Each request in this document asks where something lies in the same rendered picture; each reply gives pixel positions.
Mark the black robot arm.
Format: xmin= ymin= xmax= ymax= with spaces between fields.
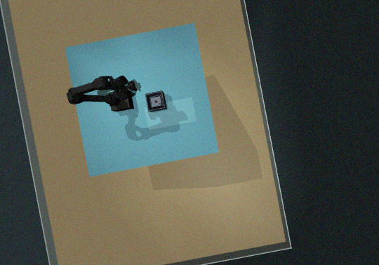
xmin=66 ymin=76 xmax=129 ymax=106

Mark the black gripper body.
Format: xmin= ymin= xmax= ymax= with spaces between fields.
xmin=113 ymin=81 xmax=136 ymax=99

